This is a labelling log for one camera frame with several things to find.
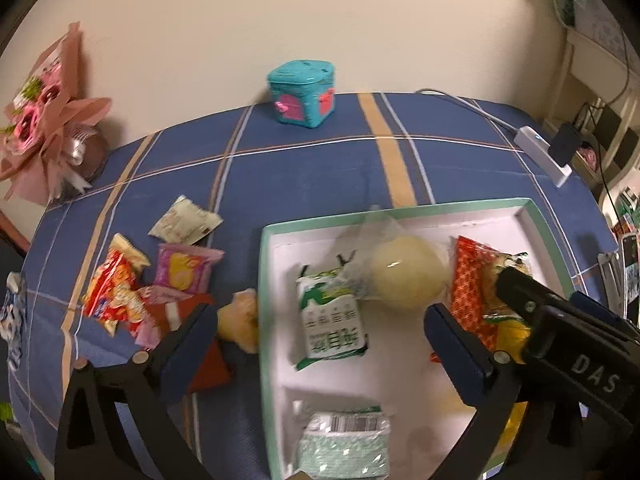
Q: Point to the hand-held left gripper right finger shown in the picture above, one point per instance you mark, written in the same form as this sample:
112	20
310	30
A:
452	352

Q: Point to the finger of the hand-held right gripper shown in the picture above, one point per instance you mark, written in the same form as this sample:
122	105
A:
520	290
595	310

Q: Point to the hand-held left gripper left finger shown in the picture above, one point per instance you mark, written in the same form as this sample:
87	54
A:
187	355

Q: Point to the dark red snack packet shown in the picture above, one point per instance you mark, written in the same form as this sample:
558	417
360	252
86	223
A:
210	360

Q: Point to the green cracker packet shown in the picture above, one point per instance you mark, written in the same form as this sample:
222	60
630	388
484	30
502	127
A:
510	260

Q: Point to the yellow cake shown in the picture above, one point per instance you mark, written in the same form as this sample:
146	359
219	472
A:
512	332

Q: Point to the red patterned long packet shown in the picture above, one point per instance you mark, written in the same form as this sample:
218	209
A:
467	290

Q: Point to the cream pudding cup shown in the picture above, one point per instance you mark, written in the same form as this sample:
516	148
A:
240	320

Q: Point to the pink snack packet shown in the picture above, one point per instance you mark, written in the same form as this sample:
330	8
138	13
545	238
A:
185	267

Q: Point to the round bun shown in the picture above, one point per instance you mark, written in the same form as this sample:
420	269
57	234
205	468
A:
405	272

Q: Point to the white box with green rim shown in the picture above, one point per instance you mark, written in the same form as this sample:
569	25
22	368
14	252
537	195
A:
282	310

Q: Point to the yellow snack packet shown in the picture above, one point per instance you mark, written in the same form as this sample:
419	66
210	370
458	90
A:
127	250

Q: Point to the green and white biscuit packet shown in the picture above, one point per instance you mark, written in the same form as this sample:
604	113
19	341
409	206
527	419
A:
330	320

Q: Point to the white grey snack packet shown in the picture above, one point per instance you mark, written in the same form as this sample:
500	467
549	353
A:
182	220

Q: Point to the pale green barcode packet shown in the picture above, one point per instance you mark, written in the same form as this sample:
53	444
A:
345	450

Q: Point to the white phone stand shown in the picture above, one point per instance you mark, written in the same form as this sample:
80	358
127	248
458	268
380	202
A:
610	275

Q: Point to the black smartphone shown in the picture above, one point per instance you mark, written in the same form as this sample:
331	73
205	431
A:
631	270

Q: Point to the pile of colourful small boxes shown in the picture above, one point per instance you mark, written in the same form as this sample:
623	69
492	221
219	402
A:
627	207

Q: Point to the white power strip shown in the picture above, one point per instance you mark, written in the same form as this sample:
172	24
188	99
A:
537	142

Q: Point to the pink patterned pouch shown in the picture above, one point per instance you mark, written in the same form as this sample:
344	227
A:
591	157

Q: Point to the black charger plug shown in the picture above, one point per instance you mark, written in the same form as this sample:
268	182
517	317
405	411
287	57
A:
565	145

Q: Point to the blue and white crumpled wrapper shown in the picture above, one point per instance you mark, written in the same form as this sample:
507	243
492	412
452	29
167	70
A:
12	320

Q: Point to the green foil wrapper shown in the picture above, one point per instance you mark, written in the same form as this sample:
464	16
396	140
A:
6	412

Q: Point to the blue plaid bedsheet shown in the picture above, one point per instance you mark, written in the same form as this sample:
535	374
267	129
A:
300	170

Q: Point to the white wooden furniture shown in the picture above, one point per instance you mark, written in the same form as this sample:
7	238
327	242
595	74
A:
580	60

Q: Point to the pink paper flower bouquet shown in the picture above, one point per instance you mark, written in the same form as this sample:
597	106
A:
50	110

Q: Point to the teal house-shaped box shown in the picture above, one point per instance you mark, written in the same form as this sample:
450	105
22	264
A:
300	95

